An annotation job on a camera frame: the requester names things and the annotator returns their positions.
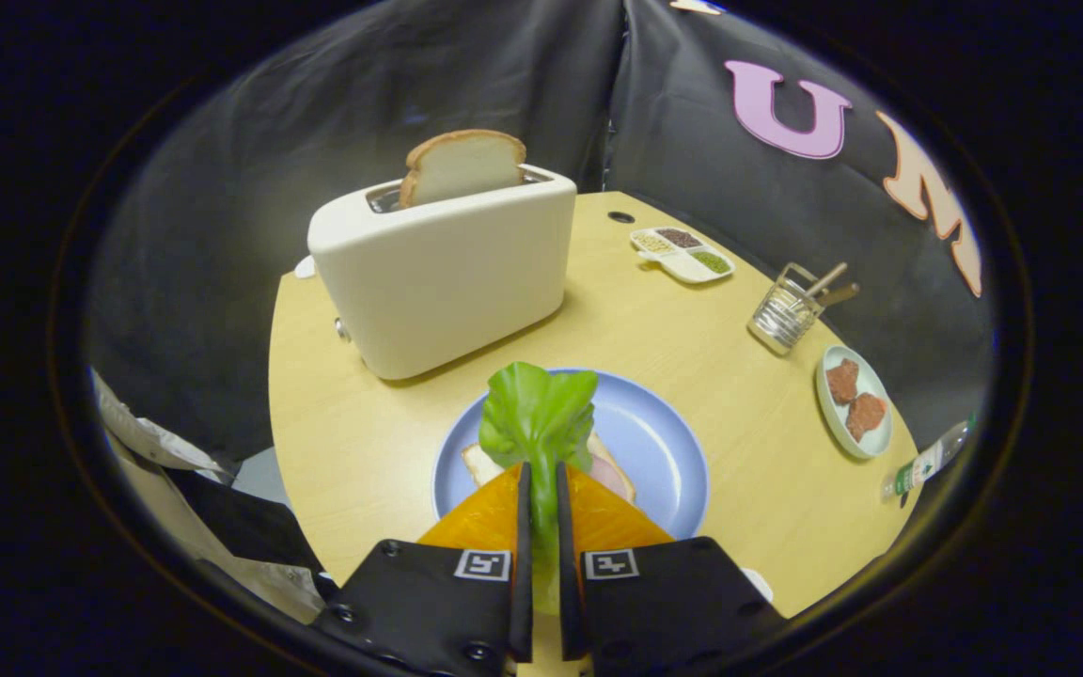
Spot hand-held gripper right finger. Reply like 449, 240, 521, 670
556, 461, 787, 677

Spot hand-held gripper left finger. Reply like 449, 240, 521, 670
311, 461, 535, 677

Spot green lettuce leaf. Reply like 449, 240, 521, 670
478, 362, 599, 617

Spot plain bread slice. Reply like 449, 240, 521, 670
399, 129, 527, 209

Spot pink ham slice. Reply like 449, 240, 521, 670
589, 451, 635, 499

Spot bread slice under ham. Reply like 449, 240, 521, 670
462, 433, 638, 504

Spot blue round plate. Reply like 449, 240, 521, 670
432, 368, 710, 542

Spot pale green plate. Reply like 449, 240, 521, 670
815, 344, 894, 460

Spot brown meat patty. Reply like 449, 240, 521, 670
825, 357, 861, 406
845, 392, 887, 443

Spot clear water bottle green cap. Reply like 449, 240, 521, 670
880, 414, 980, 502

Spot white toaster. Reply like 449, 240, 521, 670
295, 165, 578, 382

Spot white crumpled bag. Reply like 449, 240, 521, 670
90, 367, 232, 476

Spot white divided seasoning tray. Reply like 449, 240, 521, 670
630, 227, 736, 285

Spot black backdrop cloth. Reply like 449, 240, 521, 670
86, 0, 998, 462

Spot wire mesh utensil holder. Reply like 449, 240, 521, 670
746, 262, 826, 356

